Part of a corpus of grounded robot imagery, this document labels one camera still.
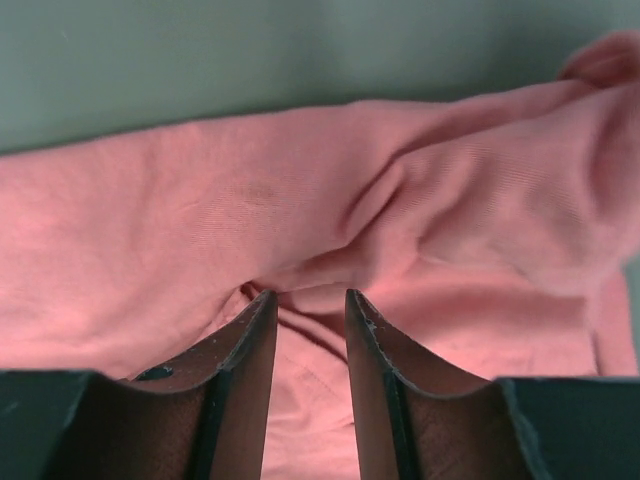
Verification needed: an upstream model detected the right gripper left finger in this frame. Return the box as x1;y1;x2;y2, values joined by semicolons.
1;291;277;479

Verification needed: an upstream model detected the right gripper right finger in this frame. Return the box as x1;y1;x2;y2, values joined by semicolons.
345;290;639;479

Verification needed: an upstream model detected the salmon pink t shirt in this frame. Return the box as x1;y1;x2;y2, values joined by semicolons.
1;31;639;479

